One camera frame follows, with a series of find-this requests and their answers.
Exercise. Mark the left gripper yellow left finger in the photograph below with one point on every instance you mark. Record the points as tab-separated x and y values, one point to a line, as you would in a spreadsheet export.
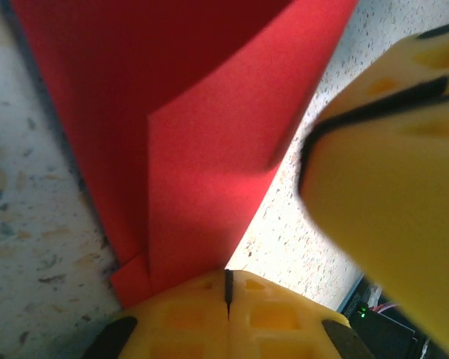
179	329

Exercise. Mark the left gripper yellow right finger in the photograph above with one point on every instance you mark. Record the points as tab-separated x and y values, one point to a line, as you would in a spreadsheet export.
277	329

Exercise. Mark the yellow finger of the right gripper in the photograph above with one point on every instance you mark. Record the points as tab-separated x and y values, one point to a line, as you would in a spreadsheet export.
389	209
396	75

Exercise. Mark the red square paper sheet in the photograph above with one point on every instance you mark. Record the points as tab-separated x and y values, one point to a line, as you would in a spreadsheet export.
172	149

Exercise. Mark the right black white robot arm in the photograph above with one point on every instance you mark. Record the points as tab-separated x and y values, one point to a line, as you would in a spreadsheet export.
381	329

